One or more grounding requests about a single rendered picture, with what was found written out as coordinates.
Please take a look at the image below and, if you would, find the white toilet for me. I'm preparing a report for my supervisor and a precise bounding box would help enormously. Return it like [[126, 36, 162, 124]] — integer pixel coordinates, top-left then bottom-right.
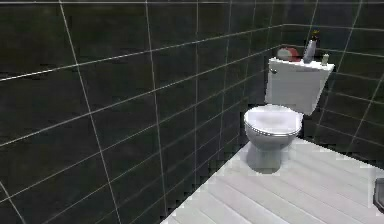
[[243, 57, 336, 175]]

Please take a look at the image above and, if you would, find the dark grey bin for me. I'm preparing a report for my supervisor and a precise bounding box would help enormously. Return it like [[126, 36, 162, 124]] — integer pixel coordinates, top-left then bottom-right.
[[373, 177, 384, 214]]

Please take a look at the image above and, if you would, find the red and white round object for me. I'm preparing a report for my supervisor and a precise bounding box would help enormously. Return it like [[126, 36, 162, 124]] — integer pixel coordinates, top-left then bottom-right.
[[276, 46, 302, 63]]

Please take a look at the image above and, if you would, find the grey spray bottle black top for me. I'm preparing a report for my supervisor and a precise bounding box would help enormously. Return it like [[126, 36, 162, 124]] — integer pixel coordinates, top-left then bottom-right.
[[302, 29, 321, 65]]

